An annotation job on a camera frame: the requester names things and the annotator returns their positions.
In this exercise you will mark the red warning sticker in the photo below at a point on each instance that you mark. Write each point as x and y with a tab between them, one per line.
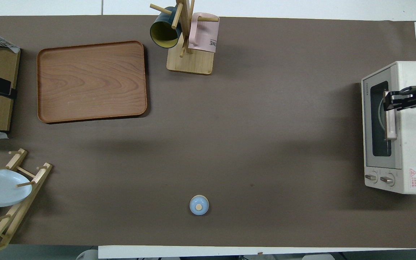
413	177

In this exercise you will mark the pink mug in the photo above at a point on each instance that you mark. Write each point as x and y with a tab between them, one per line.
204	36

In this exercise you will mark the wooden mug tree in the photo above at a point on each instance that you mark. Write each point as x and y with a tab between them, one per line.
190	62

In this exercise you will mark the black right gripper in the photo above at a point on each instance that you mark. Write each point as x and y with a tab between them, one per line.
415	100

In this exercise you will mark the silver oven knob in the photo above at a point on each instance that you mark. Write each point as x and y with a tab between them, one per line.
387	180
371	177

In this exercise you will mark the brown table mat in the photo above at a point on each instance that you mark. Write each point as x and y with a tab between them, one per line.
251	137

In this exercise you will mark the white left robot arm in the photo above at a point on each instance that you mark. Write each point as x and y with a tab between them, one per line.
87	255

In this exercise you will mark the dark blue mug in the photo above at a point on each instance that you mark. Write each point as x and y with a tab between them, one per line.
164	32

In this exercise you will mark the wooden serving tray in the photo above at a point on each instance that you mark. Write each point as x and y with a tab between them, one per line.
91	82

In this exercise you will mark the pale green plate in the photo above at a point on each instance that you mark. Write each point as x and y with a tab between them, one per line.
380	115

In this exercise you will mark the blue bell with wooden knob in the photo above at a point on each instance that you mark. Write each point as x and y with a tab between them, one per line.
199	206

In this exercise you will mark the white toaster oven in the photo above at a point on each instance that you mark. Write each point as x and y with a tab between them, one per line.
415	144

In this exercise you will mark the wooden dish rack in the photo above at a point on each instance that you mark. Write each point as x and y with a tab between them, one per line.
20	207

